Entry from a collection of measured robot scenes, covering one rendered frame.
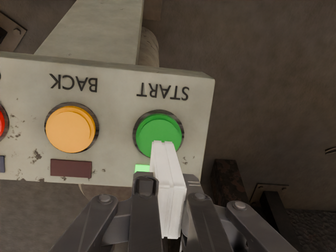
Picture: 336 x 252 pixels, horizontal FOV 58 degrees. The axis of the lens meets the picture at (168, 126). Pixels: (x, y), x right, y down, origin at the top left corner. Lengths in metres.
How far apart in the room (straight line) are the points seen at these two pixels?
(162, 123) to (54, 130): 0.09
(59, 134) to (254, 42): 0.72
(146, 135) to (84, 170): 0.07
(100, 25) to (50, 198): 1.00
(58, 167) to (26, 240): 1.30
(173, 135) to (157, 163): 0.09
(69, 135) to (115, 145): 0.04
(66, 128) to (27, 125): 0.04
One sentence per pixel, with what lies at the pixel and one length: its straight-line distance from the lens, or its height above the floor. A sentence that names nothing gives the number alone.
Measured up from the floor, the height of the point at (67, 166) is 0.61.
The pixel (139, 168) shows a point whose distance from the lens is 0.28.
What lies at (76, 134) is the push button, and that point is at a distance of 0.26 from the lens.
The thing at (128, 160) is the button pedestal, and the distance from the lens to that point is 0.28.
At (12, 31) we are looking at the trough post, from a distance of 0.93.
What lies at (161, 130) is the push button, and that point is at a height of 0.61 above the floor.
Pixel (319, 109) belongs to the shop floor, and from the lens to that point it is 1.11.
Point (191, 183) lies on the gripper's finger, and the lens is 0.17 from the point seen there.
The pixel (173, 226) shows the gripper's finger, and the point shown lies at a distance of 0.16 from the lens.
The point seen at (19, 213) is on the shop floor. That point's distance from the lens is 1.43.
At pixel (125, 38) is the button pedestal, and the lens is 0.37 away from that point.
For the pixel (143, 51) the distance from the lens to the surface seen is 0.70.
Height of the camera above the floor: 0.81
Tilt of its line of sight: 54 degrees down
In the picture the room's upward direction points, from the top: 176 degrees clockwise
